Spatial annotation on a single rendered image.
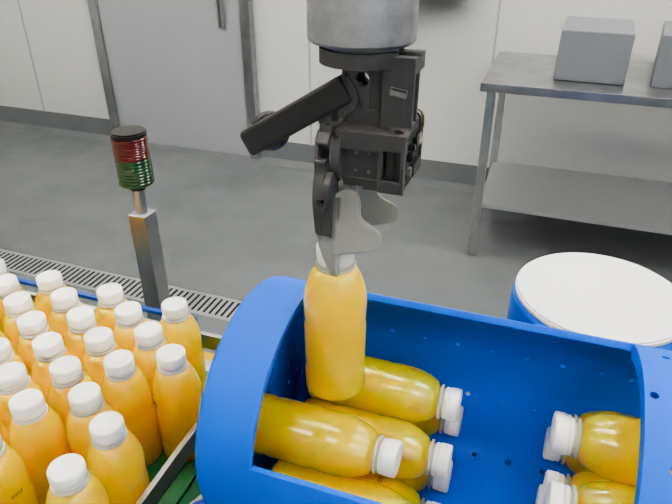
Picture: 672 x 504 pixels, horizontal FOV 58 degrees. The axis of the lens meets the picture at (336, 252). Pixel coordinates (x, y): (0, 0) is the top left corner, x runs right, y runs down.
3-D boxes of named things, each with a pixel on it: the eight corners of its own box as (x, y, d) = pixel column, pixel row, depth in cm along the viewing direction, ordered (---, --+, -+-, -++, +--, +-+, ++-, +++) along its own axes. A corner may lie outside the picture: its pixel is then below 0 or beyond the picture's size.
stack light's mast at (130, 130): (146, 221, 112) (132, 138, 104) (117, 216, 114) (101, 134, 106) (165, 207, 117) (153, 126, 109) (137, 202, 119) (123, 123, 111)
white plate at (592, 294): (482, 283, 106) (481, 289, 106) (632, 368, 86) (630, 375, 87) (577, 237, 120) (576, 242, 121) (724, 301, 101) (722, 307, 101)
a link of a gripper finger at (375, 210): (393, 263, 62) (394, 185, 56) (338, 253, 64) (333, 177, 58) (401, 244, 64) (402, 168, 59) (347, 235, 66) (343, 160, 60)
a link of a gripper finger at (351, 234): (373, 295, 56) (382, 197, 53) (312, 283, 57) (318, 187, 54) (381, 284, 58) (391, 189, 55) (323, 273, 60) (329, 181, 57)
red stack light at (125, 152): (136, 165, 107) (133, 143, 105) (106, 160, 108) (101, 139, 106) (157, 152, 112) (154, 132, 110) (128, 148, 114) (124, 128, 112)
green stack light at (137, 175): (141, 191, 109) (136, 165, 107) (111, 186, 111) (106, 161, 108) (161, 178, 114) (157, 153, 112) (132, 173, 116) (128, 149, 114)
